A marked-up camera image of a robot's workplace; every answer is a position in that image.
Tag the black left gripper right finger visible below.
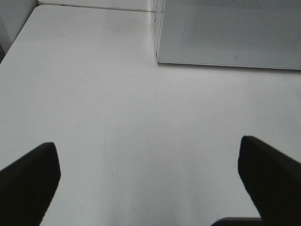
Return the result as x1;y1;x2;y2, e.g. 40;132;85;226
238;136;301;226

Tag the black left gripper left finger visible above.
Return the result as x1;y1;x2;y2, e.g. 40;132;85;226
0;142;61;226

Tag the white microwave oven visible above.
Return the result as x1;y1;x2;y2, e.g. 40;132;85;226
151;0;166;61

